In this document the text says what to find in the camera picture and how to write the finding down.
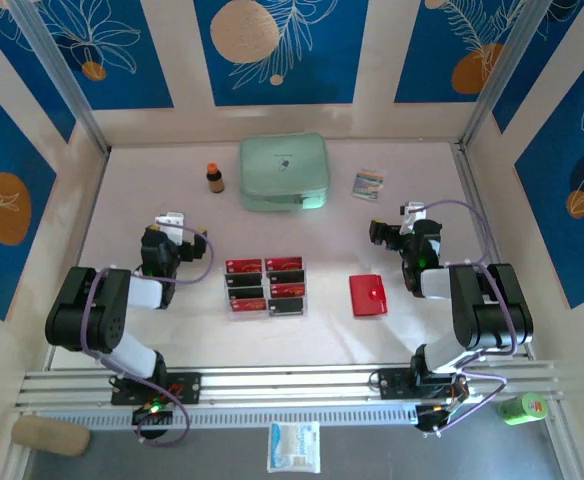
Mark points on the red card holder wallet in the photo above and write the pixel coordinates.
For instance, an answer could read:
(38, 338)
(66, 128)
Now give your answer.
(367, 297)

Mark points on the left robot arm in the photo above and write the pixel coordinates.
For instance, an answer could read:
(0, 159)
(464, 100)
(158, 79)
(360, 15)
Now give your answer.
(87, 320)

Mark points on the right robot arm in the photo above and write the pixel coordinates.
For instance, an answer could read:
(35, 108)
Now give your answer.
(497, 320)

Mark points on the black credit card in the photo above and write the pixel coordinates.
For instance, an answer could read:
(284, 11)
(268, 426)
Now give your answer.
(244, 280)
(285, 277)
(287, 306)
(246, 293)

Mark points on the small printed sachet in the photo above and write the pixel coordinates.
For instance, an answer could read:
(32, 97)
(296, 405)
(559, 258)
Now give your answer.
(368, 185)

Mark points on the brown bottle orange cap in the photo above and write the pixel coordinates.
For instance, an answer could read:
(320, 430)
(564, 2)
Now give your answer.
(215, 184)

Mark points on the mint green zip pouch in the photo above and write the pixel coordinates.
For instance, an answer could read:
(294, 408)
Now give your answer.
(282, 170)

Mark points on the black controller box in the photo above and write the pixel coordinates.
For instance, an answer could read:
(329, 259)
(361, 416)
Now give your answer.
(144, 417)
(429, 420)

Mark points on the green cylinder can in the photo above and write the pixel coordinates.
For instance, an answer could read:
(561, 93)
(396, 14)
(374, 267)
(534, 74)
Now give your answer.
(519, 409)

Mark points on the beige foam roll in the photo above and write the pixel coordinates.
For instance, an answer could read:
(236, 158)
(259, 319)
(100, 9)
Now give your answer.
(49, 436)

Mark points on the white gauze packet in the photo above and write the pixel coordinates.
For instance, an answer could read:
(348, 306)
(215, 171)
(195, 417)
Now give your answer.
(293, 447)

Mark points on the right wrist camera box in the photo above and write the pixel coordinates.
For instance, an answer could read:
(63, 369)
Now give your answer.
(415, 209)

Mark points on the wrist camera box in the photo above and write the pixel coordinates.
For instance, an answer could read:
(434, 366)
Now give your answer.
(172, 222)
(415, 209)

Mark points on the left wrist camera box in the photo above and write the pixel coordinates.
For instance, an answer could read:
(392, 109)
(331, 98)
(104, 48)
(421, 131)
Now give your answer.
(172, 222)

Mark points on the aluminium side rail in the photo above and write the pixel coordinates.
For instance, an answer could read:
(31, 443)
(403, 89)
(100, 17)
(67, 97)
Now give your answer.
(474, 200)
(79, 250)

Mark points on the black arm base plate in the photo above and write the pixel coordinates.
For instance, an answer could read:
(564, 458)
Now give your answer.
(192, 387)
(392, 382)

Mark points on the aluminium frame post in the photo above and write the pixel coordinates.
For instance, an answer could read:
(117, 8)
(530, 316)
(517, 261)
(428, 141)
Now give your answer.
(73, 100)
(488, 100)

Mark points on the aluminium extrusion rail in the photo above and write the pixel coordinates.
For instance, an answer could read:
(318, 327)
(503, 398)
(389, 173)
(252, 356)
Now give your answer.
(297, 380)

